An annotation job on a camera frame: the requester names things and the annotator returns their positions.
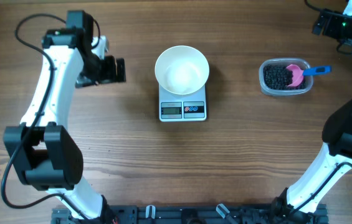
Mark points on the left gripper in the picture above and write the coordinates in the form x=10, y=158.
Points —
x=109, y=76

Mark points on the black beans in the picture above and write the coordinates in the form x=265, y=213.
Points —
x=277, y=77

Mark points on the pink scoop blue handle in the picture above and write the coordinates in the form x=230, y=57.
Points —
x=298, y=74

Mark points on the clear plastic container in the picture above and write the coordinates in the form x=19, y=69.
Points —
x=284, y=62

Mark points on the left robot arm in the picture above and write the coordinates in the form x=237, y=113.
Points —
x=41, y=150

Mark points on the white bowl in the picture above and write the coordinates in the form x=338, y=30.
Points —
x=182, y=70

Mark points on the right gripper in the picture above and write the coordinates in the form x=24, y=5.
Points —
x=329, y=28

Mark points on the white digital kitchen scale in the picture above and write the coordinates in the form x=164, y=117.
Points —
x=182, y=108

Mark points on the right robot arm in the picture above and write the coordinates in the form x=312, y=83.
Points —
x=298, y=202

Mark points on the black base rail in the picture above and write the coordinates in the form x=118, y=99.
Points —
x=258, y=213

